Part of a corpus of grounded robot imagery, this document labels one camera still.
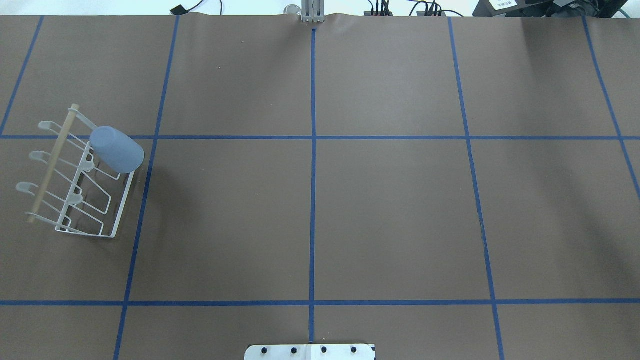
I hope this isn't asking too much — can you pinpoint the white wire cup holder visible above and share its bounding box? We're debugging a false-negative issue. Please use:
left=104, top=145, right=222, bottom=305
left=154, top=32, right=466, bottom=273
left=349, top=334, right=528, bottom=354
left=15, top=104, right=146, bottom=239

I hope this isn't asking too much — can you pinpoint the brown paper table cover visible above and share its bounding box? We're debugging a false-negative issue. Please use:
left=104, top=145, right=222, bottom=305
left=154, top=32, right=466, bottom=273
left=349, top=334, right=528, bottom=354
left=1, top=13, right=639, bottom=360

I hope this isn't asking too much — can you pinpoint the small black device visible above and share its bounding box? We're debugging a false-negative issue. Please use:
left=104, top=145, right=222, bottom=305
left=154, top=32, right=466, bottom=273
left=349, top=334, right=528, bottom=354
left=170, top=5, right=189, bottom=16

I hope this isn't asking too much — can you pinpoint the aluminium frame post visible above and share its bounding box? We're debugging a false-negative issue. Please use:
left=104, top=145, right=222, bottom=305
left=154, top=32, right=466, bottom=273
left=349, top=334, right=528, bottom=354
left=300, top=0, right=326, bottom=23

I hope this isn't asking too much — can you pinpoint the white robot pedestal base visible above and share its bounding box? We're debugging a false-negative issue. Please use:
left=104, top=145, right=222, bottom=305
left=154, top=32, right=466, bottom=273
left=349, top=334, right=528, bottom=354
left=244, top=343, right=377, bottom=360

